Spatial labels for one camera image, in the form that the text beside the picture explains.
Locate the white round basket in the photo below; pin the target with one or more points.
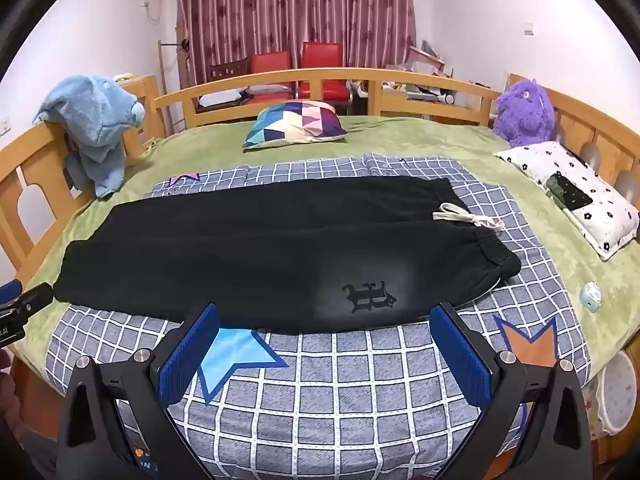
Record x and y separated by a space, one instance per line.
617 395

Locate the red chair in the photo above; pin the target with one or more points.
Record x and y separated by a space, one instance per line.
322 67
270 72

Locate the geometric patterned pillow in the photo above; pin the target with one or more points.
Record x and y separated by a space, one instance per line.
297 122

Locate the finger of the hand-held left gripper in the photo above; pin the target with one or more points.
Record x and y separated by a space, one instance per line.
9 288
32 299

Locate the cluttered table with boxes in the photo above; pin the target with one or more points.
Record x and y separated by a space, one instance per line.
425 77

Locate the white wall socket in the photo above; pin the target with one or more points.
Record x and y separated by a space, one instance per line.
4 124

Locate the grey checked blanket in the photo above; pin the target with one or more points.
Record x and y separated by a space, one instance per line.
345 395

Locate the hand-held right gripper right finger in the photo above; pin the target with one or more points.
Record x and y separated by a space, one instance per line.
460 360

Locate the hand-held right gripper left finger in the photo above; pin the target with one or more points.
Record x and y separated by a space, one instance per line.
190 355

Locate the wooden bed frame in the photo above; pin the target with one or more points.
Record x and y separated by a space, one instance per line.
310 77

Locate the white wall switch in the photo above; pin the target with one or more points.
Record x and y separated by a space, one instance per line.
528 28

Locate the small pale blue ball toy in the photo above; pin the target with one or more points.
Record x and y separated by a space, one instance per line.
590 297

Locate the black pants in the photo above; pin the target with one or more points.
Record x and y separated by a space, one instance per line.
260 255

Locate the dark green cloth patch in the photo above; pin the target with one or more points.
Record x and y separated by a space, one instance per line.
567 190

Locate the wooden coat rack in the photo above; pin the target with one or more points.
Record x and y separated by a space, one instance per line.
172 85

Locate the blue plush toy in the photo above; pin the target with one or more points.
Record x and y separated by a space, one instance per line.
95 125

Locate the dark wooden chair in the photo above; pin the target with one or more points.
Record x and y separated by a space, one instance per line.
227 71

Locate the white floral pillow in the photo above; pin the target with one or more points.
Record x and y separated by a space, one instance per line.
580 195

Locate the purple plush toy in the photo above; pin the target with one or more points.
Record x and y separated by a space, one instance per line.
525 110

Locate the green bedspread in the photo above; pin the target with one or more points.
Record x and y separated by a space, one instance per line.
415 140

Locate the maroon striped curtain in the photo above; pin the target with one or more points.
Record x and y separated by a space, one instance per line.
295 7

